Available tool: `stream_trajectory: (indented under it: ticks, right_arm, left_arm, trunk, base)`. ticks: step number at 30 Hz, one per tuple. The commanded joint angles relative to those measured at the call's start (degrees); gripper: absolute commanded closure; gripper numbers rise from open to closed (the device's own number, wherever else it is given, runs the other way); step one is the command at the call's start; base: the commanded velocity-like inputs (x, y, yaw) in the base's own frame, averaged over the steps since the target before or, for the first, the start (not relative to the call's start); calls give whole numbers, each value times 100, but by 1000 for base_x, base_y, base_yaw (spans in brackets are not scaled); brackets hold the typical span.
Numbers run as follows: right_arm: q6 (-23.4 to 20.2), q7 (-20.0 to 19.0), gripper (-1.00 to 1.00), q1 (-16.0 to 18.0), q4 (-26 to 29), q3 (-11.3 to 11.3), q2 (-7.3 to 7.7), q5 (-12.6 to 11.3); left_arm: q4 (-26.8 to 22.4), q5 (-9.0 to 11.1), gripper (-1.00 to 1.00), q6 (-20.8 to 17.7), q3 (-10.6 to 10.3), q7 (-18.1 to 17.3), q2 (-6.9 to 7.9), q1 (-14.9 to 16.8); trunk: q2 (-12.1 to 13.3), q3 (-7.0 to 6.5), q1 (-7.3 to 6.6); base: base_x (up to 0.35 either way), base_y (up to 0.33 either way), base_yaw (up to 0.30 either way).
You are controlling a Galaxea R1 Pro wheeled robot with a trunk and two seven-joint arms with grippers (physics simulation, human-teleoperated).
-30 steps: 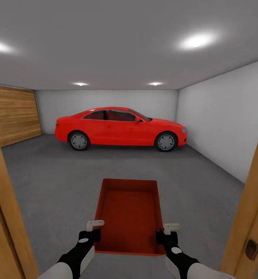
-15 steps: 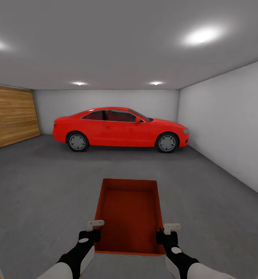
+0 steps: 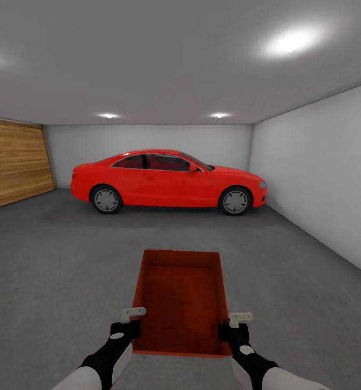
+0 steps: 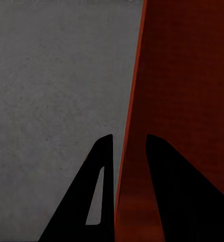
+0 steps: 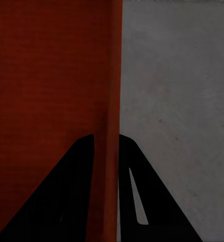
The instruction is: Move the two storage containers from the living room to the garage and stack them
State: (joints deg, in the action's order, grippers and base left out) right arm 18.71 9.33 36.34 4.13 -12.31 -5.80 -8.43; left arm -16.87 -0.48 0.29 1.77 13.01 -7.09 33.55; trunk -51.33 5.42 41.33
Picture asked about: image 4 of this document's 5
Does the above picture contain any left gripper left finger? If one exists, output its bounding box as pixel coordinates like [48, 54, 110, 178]
[38, 134, 115, 242]

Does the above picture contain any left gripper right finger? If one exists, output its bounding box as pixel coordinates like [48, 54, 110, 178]
[146, 134, 224, 242]

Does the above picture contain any storage box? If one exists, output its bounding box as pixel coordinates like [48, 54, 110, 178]
[114, 0, 224, 242]

